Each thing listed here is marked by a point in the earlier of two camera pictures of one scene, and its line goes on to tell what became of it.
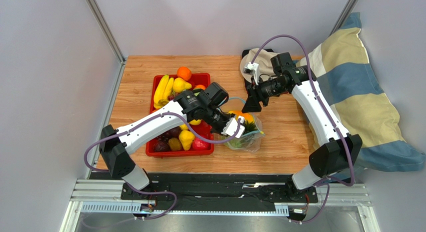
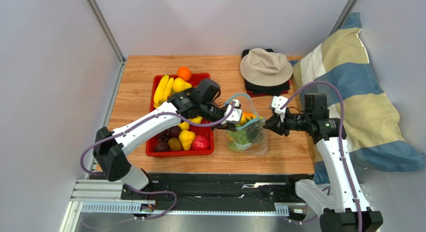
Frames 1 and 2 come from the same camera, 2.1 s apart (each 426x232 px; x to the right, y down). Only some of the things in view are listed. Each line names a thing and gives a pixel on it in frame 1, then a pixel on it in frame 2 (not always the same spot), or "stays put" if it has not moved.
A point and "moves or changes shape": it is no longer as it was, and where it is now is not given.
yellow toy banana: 163,91 stays put
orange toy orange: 184,73 stays put
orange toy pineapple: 250,126 → 255,133
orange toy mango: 246,116 stays put
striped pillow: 342,69 stays put
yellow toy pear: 179,85 stays put
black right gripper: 256,94 → 279,122
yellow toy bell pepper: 186,137 stays put
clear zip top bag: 250,140 moves or changes shape
